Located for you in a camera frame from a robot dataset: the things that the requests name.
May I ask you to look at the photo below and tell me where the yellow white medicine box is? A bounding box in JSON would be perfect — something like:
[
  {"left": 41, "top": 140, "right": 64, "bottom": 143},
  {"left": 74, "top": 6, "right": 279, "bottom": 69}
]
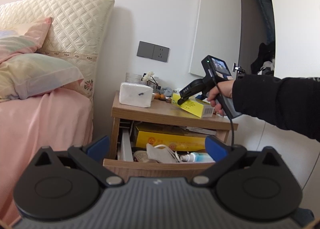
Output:
[{"left": 171, "top": 93, "right": 214, "bottom": 118}]

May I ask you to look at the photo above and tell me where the black sleeved right forearm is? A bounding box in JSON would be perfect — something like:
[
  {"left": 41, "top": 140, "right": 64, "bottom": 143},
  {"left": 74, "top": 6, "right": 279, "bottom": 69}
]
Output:
[{"left": 232, "top": 75, "right": 319, "bottom": 141}]

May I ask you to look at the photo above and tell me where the wooden drawer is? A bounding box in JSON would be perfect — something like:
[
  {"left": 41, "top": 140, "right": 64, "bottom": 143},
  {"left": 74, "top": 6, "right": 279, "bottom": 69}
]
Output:
[{"left": 102, "top": 121, "right": 218, "bottom": 182}]

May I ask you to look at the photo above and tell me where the person right hand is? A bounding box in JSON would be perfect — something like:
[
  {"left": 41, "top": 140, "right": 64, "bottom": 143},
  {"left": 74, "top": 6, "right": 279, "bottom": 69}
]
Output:
[{"left": 207, "top": 80, "right": 235, "bottom": 116}]

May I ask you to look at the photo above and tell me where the white wardrobe door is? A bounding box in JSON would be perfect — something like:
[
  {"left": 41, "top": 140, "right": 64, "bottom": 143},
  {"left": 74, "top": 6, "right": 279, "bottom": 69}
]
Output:
[{"left": 189, "top": 0, "right": 241, "bottom": 76}]

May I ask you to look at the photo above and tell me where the pink bed sheet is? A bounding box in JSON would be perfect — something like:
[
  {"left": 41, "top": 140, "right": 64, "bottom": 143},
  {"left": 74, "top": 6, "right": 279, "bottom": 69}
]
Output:
[{"left": 1, "top": 88, "right": 93, "bottom": 224}]

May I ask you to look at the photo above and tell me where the long yellow box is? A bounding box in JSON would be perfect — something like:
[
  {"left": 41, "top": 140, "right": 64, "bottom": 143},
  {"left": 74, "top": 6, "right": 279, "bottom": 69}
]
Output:
[{"left": 133, "top": 124, "right": 206, "bottom": 152}]

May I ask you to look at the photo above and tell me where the orange wooden gourd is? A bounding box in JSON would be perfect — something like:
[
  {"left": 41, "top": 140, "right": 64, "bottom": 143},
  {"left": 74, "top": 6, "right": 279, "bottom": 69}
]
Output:
[{"left": 154, "top": 93, "right": 166, "bottom": 101}]

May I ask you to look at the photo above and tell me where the white face mask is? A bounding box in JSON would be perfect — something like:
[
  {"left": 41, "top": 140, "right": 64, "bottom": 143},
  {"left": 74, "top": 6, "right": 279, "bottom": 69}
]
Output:
[{"left": 146, "top": 144, "right": 180, "bottom": 164}]

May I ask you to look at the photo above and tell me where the wooden nightstand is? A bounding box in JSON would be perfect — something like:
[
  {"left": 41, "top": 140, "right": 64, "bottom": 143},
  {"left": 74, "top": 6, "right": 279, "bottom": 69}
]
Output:
[{"left": 107, "top": 91, "right": 238, "bottom": 159}]

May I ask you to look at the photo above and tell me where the white tissue pack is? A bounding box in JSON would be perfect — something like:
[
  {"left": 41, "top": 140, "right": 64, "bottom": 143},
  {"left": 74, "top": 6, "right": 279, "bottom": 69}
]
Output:
[{"left": 119, "top": 82, "right": 153, "bottom": 108}]

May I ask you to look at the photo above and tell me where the pastel pillow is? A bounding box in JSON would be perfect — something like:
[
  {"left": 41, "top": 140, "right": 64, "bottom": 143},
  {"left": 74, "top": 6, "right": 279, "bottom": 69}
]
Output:
[{"left": 1, "top": 53, "right": 84, "bottom": 102}]

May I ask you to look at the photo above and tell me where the cream quilted headboard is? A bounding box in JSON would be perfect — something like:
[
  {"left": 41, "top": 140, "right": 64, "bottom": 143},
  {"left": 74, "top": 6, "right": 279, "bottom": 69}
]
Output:
[{"left": 1, "top": 0, "right": 115, "bottom": 99}]

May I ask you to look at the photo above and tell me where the grey wall socket panel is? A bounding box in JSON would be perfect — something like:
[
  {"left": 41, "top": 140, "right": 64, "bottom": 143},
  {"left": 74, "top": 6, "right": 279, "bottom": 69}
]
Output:
[{"left": 137, "top": 41, "right": 170, "bottom": 62}]

